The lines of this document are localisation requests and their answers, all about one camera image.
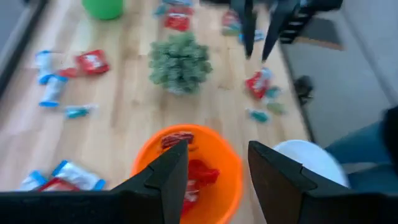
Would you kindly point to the red wrapped hard candy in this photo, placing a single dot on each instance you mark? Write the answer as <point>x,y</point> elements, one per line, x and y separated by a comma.
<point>68,72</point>
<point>185,11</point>

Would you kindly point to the person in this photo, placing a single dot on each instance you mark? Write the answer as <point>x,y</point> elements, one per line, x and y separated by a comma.
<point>360,149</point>

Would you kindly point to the green wrapped hard candy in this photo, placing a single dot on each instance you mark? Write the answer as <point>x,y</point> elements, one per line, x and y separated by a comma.
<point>276,108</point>
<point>230,31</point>

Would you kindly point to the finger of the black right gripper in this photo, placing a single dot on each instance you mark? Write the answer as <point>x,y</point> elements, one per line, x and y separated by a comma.
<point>248,25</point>
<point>280,18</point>

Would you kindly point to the green plastic bucket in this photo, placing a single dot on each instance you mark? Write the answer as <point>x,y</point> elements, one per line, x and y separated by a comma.
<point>102,8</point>

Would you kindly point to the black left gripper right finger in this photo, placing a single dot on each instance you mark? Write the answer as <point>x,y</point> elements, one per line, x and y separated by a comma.
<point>283,193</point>

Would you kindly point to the black caster wheel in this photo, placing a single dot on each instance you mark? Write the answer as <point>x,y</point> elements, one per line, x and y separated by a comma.
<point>303,88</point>

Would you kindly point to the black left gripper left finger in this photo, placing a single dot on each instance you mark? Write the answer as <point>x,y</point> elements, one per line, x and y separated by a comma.
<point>169,183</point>

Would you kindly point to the black aluminium table frame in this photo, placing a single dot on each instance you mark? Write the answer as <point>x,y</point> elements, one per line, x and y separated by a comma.
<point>292,29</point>

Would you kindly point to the faux succulent in patterned pot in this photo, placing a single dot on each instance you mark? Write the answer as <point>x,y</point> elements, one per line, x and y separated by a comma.
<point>179,63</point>

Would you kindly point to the orange pumpkin face bucket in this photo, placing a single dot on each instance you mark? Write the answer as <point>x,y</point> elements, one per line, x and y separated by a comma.
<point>217,155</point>

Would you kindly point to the white plastic bowl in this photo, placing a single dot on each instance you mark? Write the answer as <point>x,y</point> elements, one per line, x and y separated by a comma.
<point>311,161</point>

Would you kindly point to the dark mat with orange edge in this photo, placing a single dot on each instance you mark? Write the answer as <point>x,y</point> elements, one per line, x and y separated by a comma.
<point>323,32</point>

